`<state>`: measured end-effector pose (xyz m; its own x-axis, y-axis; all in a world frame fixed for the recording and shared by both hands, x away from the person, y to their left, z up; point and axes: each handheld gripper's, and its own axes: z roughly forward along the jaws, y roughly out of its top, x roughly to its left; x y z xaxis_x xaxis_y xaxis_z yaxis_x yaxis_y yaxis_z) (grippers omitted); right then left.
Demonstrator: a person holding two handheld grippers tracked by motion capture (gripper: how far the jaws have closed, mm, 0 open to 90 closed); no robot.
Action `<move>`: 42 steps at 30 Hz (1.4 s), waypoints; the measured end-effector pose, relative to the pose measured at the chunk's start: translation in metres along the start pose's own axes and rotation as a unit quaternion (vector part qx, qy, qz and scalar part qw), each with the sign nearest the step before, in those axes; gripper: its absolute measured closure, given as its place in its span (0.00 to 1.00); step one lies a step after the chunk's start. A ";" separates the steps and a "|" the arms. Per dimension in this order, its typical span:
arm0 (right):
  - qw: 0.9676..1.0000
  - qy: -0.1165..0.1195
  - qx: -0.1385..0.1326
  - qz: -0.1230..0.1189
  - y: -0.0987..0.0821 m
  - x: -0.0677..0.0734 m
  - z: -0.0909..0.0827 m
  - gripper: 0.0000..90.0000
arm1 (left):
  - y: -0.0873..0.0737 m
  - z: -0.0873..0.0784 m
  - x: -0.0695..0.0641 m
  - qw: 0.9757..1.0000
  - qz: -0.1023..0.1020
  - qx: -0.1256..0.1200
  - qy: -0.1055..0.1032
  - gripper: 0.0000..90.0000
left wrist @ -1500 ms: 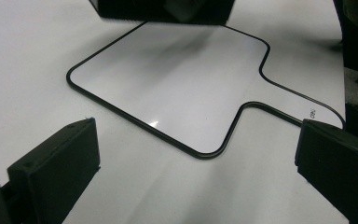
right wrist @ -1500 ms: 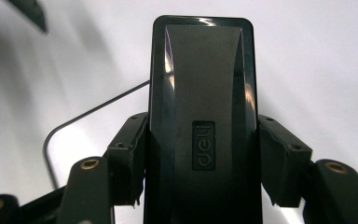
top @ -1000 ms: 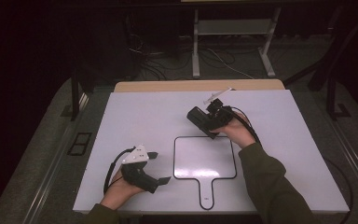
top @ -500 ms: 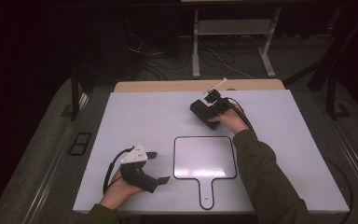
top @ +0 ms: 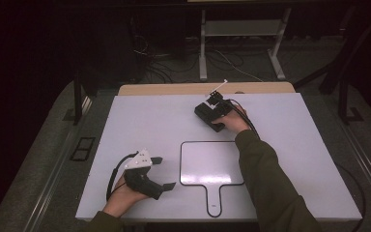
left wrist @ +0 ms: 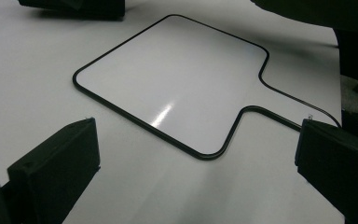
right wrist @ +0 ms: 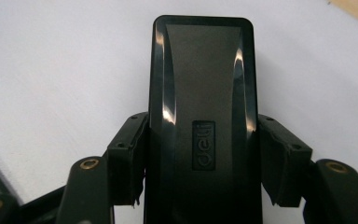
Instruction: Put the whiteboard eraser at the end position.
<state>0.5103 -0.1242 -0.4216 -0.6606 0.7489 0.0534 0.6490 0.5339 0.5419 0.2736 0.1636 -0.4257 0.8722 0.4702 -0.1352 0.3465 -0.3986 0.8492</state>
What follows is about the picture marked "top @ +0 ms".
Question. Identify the white metal stand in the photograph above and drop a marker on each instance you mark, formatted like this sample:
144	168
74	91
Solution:
241	28

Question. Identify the black floor socket frame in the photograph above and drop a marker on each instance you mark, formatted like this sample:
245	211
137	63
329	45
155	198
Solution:
83	149

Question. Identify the person's right hand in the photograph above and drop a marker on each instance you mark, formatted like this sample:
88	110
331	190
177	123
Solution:
233	121

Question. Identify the person's left hand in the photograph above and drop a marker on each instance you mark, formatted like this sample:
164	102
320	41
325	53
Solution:
120	198

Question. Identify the black metal stand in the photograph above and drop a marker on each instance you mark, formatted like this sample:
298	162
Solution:
343	93

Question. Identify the black whiteboard eraser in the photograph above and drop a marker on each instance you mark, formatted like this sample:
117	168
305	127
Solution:
206	116

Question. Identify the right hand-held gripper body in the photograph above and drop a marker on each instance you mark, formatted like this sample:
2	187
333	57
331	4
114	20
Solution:
223	108

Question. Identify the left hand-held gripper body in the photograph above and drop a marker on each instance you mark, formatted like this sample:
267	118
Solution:
138	179

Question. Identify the metal floor rail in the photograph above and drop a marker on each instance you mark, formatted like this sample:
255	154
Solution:
45	193
370	170

